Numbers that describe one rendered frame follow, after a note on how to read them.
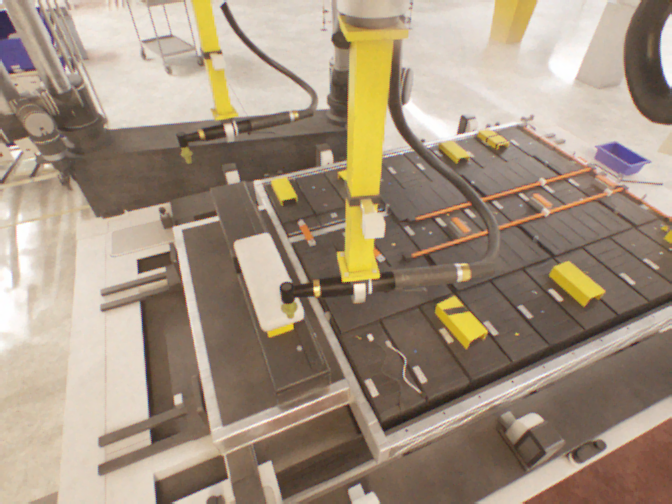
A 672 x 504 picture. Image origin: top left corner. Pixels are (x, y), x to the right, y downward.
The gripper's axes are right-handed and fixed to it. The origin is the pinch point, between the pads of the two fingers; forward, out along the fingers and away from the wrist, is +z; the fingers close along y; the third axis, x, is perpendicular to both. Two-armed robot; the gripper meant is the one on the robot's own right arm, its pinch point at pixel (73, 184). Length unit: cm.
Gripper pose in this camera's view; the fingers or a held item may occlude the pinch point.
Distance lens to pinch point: 237.8
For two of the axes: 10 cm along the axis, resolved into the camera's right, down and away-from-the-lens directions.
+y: -2.0, -6.9, 6.9
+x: -9.8, 1.4, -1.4
